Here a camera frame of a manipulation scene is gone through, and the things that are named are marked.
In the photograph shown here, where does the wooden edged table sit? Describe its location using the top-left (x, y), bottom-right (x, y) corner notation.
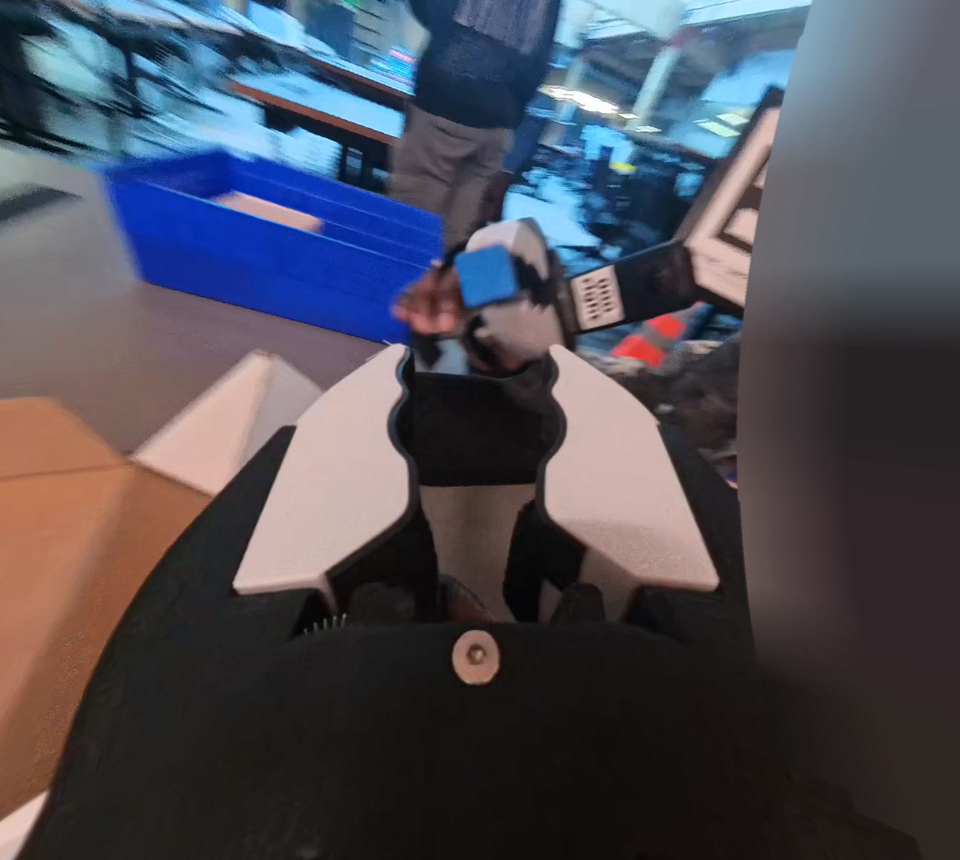
top-left (228, 61), bottom-right (421, 152)

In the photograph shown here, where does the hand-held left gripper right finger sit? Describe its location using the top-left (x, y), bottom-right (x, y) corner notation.
top-left (538, 344), bottom-right (721, 622)

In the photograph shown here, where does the blue plastic bin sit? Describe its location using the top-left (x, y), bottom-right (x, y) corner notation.
top-left (99, 151), bottom-right (445, 345)

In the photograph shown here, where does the blue cube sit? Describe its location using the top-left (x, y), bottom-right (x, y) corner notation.
top-left (454, 246), bottom-right (520, 310)

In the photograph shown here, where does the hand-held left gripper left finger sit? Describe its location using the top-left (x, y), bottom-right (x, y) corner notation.
top-left (231, 344), bottom-right (419, 615)

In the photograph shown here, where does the white cardboard mailer box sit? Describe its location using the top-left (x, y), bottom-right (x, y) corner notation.
top-left (0, 348), bottom-right (325, 860)

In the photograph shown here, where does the orange traffic cone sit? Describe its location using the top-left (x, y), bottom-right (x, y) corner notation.
top-left (611, 311), bottom-right (710, 367)

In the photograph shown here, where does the person's left hand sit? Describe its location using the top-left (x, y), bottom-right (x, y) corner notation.
top-left (438, 576), bottom-right (495, 622)

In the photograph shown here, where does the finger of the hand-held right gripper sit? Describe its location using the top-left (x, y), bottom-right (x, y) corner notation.
top-left (466, 218), bottom-right (560, 272)
top-left (465, 303), bottom-right (579, 372)

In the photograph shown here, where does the person's right hand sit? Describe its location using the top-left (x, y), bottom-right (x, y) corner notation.
top-left (392, 266), bottom-right (471, 337)

